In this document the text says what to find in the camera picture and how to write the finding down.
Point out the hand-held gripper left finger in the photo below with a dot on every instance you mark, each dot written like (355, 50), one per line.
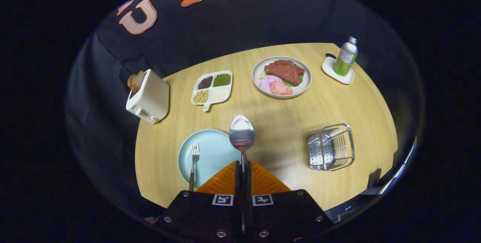
(238, 186)

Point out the white square coaster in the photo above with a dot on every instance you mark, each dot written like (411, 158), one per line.
(328, 69)

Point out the white divided snack tray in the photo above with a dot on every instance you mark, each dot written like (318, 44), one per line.
(221, 93)

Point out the brown toast slice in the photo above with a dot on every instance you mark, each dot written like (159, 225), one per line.
(134, 81)

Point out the white toaster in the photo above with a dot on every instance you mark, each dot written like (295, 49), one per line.
(150, 96)

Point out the pile of green beans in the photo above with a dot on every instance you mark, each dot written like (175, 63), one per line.
(222, 79)

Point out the green label metal bottle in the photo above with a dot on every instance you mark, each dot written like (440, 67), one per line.
(345, 60)

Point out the brown meat slab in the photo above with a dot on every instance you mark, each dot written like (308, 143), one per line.
(285, 70)

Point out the red tomato slice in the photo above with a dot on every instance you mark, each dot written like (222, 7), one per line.
(282, 89)

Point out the white plate with food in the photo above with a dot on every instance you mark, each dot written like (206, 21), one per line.
(259, 69)

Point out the silver metal fork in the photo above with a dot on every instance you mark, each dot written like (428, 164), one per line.
(195, 151)

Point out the silver metal spoon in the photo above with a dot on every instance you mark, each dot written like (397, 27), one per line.
(242, 132)

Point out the pink ham slice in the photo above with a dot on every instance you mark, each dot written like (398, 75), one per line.
(267, 83)

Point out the chrome metal bar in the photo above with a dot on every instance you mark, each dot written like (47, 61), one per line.
(398, 171)

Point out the light blue plate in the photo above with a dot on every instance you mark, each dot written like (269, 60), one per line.
(210, 152)

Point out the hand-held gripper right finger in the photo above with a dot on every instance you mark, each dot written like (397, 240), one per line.
(248, 186)

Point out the pile of yellow soybeans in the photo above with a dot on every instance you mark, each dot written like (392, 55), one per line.
(201, 96)

